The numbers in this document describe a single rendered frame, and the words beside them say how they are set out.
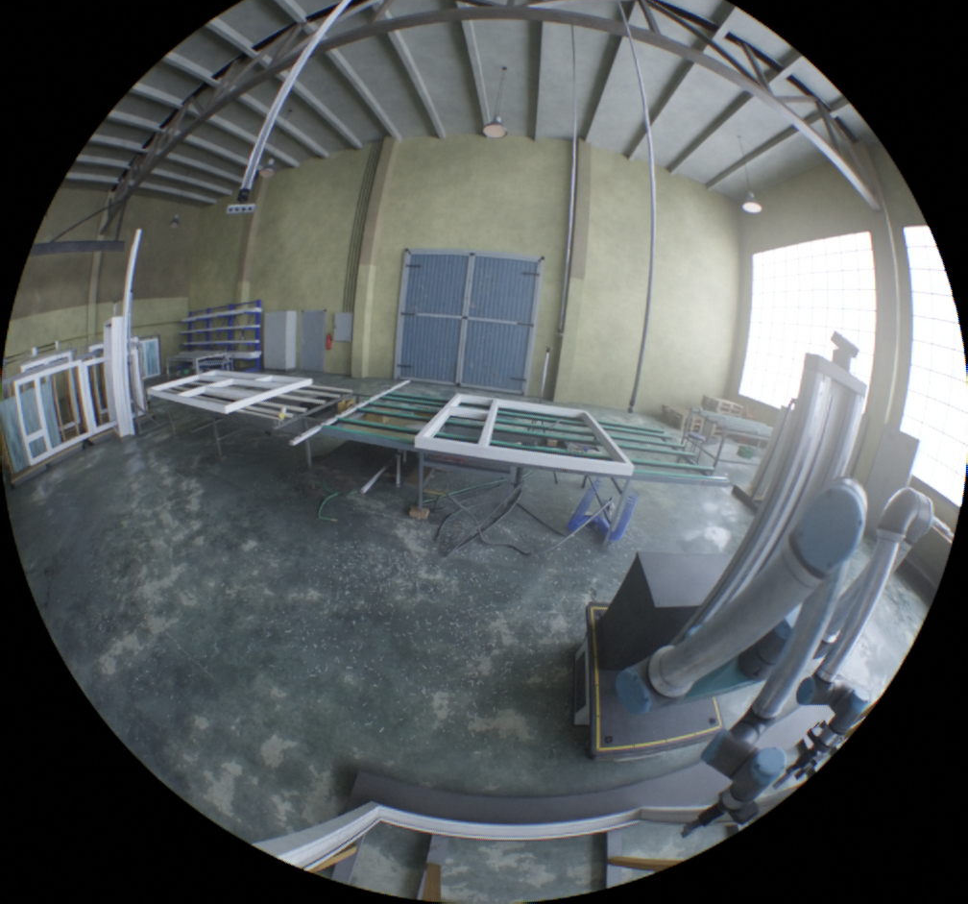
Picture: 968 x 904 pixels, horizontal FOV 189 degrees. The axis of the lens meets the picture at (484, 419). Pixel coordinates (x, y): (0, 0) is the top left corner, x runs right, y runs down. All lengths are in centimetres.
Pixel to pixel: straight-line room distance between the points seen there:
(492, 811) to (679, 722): 87
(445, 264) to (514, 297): 219
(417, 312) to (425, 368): 167
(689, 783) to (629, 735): 62
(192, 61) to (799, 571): 1056
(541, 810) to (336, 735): 96
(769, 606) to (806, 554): 12
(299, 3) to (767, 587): 869
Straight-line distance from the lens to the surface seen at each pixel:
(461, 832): 156
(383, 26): 565
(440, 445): 192
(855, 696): 121
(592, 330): 861
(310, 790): 174
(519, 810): 163
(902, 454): 723
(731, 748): 86
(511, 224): 896
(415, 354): 875
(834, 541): 53
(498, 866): 172
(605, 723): 150
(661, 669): 82
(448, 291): 856
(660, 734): 160
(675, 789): 192
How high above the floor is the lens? 165
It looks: 17 degrees down
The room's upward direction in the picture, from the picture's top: 7 degrees clockwise
